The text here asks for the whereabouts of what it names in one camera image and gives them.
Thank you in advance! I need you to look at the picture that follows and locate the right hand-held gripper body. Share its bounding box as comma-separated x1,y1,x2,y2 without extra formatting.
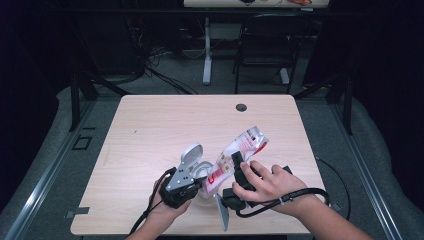
214,164,294,233

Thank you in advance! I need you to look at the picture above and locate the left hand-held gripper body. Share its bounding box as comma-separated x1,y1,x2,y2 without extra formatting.
159,163,204,210

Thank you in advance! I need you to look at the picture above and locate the red and white spout pouch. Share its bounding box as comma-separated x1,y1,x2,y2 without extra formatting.
202,125,270,198

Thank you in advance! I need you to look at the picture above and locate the clear container with white lid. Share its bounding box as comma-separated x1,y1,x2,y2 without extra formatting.
180,143,218,201

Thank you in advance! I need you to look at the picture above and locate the person's left hand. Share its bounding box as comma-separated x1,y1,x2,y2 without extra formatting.
146,181,192,231

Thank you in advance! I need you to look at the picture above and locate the person's right hand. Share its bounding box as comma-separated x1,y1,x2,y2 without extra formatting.
232,160,309,214

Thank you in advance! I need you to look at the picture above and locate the white desk leg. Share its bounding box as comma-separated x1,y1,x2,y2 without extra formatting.
202,16,213,86

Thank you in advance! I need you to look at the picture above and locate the black metal stand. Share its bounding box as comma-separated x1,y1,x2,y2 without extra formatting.
68,71,131,133
293,71,354,136

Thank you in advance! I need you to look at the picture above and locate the black folding chair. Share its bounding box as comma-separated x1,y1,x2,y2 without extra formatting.
233,13,313,95

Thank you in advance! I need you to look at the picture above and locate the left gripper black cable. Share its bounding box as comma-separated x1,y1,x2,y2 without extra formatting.
128,167,178,236

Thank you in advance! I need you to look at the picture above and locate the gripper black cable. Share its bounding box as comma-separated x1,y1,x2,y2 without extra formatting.
235,156,352,222
128,167,178,236

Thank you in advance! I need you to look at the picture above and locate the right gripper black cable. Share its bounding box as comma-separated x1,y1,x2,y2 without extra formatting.
235,156,352,222

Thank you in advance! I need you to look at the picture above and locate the bundle of floor cables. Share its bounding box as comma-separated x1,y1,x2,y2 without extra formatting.
126,16,199,95

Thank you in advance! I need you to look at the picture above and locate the aluminium floor rail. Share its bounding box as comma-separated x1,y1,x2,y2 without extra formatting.
328,99,404,240
3,99,98,240

